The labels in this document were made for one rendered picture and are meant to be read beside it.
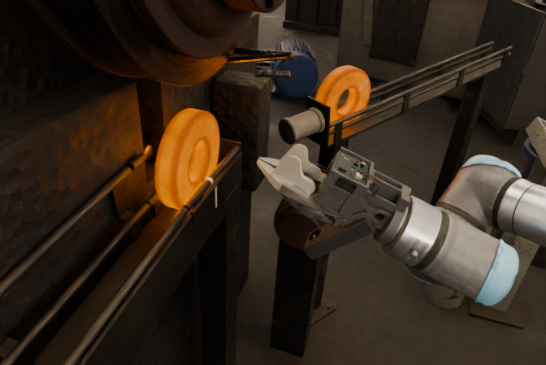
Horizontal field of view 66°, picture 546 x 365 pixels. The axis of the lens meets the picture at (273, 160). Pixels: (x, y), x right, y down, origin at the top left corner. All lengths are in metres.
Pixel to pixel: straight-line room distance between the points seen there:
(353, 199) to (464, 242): 0.15
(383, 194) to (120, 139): 0.36
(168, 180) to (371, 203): 0.28
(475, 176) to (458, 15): 2.42
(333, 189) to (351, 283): 0.97
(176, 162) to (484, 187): 0.48
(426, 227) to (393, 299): 0.94
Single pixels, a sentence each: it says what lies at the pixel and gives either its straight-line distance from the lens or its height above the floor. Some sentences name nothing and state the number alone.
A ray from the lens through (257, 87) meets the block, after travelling 0.79.
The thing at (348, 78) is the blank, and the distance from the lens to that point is 0.98.
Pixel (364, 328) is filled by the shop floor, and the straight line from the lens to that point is 1.41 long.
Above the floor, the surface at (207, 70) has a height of 0.89.
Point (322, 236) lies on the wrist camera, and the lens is 0.64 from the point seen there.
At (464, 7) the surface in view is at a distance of 3.12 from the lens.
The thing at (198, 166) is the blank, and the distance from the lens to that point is 0.69.
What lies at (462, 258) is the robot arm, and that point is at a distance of 0.61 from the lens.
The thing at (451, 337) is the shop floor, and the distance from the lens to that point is 1.48.
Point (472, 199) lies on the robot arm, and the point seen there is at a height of 0.70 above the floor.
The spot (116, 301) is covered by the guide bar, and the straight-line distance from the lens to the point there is 0.51.
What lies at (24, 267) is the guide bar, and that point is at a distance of 0.51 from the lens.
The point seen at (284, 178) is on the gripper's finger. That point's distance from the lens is 0.59.
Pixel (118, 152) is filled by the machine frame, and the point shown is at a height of 0.79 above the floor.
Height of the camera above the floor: 1.07
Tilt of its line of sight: 30 degrees down
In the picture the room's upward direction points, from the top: 4 degrees clockwise
